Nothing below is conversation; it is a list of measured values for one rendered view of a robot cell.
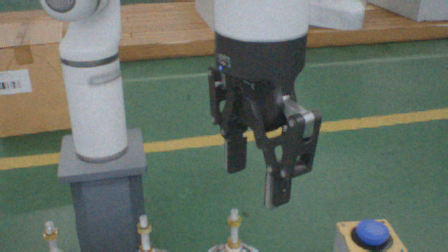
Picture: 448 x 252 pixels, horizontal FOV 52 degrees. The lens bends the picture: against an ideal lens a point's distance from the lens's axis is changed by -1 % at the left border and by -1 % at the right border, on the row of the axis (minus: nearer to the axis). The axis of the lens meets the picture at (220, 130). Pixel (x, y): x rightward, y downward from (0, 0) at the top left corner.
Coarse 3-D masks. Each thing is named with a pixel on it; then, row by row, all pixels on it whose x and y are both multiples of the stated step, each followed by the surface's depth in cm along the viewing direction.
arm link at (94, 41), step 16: (112, 0) 71; (96, 16) 72; (112, 16) 72; (80, 32) 72; (96, 32) 72; (112, 32) 72; (64, 48) 70; (80, 48) 69; (96, 48) 70; (112, 48) 72; (64, 64) 71; (80, 64) 70; (96, 64) 70
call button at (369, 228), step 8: (360, 224) 59; (368, 224) 59; (376, 224) 59; (384, 224) 59; (360, 232) 58; (368, 232) 58; (376, 232) 58; (384, 232) 58; (368, 240) 57; (376, 240) 57; (384, 240) 57
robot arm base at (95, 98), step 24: (72, 72) 71; (96, 72) 71; (120, 72) 76; (72, 96) 73; (96, 96) 73; (120, 96) 76; (72, 120) 76; (96, 120) 74; (120, 120) 77; (96, 144) 76; (120, 144) 79
